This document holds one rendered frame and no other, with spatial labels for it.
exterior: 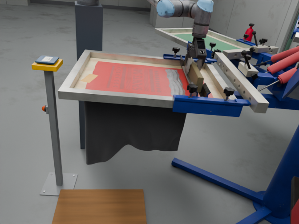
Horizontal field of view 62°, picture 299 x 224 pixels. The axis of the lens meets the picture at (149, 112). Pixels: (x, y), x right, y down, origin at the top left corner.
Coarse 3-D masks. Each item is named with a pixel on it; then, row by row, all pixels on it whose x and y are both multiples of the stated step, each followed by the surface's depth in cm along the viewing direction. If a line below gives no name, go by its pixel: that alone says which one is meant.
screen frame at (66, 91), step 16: (80, 64) 130; (176, 64) 155; (208, 64) 153; (64, 96) 103; (80, 96) 103; (96, 96) 104; (112, 96) 104; (128, 96) 104; (144, 96) 106; (160, 96) 108; (224, 96) 120
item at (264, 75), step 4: (260, 72) 135; (260, 76) 130; (264, 76) 130; (268, 76) 130; (272, 76) 131; (248, 80) 131; (252, 80) 131; (260, 80) 131; (264, 80) 131; (268, 80) 131; (272, 80) 131; (260, 84) 132; (264, 84) 132; (268, 84) 132
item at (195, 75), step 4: (192, 60) 133; (184, 64) 145; (192, 64) 128; (192, 68) 125; (196, 68) 123; (192, 72) 124; (196, 72) 118; (200, 72) 119; (192, 76) 123; (196, 76) 116; (200, 76) 114; (192, 80) 123; (196, 80) 115; (200, 80) 114; (196, 84) 115; (200, 84) 115; (200, 88) 116
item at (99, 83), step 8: (96, 80) 123; (104, 80) 124; (160, 80) 132; (88, 88) 114; (96, 88) 115; (104, 88) 116; (112, 88) 117; (168, 88) 124; (184, 88) 126; (208, 96) 121
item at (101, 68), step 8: (96, 64) 142; (104, 64) 143; (112, 64) 145; (120, 64) 146; (128, 64) 148; (136, 64) 149; (96, 72) 132; (104, 72) 133; (160, 72) 142; (168, 80) 133; (184, 80) 136
